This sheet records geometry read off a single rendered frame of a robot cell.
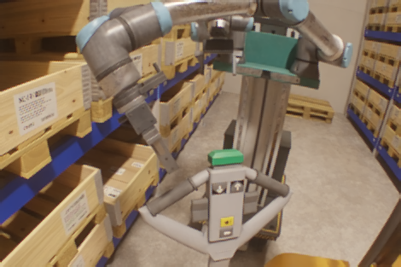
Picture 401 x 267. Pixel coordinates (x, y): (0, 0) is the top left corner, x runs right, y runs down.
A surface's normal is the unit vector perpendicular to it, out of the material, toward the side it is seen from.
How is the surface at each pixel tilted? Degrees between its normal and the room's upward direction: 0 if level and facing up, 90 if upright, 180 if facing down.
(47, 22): 90
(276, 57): 90
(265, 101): 90
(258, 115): 90
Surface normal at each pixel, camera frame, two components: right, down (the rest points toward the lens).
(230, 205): 0.27, 0.17
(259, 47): -0.32, 0.39
